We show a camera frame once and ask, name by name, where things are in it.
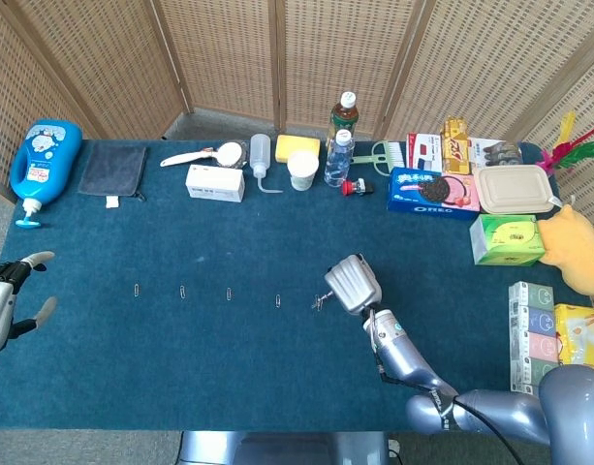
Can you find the white leaf-print paper cup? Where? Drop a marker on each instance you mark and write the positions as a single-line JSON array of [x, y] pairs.
[[302, 167]]

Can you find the grey zip pouch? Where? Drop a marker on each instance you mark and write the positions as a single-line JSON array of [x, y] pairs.
[[112, 169]]

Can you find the red emergency stop button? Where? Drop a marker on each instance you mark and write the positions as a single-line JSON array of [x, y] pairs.
[[347, 188]]

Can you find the colourful feather shuttlecock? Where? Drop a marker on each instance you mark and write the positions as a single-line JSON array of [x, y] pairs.
[[563, 152]]

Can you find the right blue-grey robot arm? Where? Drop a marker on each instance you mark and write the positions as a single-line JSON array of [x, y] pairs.
[[408, 358]]

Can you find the green tea bottle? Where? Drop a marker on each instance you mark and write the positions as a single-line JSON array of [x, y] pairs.
[[344, 118]]

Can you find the beige lidded lunch container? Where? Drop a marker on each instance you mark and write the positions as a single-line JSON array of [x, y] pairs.
[[512, 189]]

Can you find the yellow snack box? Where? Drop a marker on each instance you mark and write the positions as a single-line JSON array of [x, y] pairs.
[[455, 150]]

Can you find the yellow plush toy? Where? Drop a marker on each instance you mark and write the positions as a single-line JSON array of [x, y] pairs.
[[572, 247]]

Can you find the yellow sponge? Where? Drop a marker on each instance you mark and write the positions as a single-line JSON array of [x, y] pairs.
[[296, 146]]

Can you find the yellow snack bag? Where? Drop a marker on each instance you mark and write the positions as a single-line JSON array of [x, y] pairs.
[[582, 334]]

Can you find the white pack with grey items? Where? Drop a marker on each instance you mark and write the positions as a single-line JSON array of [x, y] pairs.
[[495, 151]]

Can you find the wicker folding screen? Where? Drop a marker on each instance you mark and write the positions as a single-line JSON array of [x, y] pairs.
[[325, 58]]

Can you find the teal table cloth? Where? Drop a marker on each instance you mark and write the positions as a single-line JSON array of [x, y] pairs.
[[180, 363]]

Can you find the pastel pocket tissue pack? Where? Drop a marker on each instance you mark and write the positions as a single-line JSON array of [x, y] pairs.
[[534, 329]]

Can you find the blue detergent bottle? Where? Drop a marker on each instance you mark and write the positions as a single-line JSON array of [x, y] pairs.
[[44, 160]]

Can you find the clear water bottle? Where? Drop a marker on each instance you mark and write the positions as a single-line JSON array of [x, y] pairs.
[[337, 164]]

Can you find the green tissue box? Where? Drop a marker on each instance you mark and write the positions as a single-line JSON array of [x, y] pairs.
[[505, 237]]

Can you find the white barcode carton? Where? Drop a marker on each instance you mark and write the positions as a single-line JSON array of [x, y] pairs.
[[214, 186]]

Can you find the blue Oreo box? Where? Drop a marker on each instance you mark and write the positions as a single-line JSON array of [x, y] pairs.
[[422, 203]]

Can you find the light green plastic brush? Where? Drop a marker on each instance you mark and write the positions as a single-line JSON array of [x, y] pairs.
[[393, 155]]

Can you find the blue-grey robot torso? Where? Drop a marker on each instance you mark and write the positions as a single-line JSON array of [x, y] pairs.
[[277, 450]]

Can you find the red and white box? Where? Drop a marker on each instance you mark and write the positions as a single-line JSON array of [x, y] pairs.
[[422, 150]]

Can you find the magnetic bead rod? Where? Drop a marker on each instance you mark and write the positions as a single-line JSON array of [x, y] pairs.
[[324, 296]]

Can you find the white squeeze wash bottle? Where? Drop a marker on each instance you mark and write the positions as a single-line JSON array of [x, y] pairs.
[[259, 152]]

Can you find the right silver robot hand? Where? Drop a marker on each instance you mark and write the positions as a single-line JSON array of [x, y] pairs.
[[352, 286]]

